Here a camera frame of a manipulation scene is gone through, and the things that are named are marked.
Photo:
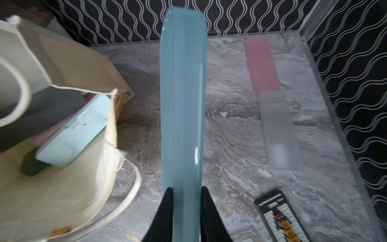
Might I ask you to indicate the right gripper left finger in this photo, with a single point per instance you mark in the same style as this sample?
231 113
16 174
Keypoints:
161 228

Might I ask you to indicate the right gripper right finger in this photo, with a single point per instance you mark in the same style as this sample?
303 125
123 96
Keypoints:
211 225

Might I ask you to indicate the cream canvas tote bag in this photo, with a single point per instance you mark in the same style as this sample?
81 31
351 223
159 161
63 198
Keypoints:
41 202

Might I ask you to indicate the translucent clear pencil case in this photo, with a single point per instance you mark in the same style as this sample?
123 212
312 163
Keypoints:
282 145

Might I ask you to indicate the light blue pencil case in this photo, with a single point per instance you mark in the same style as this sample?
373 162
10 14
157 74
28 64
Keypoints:
73 137

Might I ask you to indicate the pink pencil case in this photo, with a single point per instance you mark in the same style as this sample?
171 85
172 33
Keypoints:
263 73

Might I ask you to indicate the teal translucent pencil case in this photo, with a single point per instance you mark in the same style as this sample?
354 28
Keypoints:
183 60

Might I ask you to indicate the black card with brown items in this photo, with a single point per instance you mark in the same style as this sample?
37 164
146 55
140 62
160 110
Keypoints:
280 219

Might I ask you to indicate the dark grey book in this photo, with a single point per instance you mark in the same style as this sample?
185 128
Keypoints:
47 108

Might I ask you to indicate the brown lidded storage box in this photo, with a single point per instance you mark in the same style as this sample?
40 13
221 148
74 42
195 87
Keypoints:
33 11

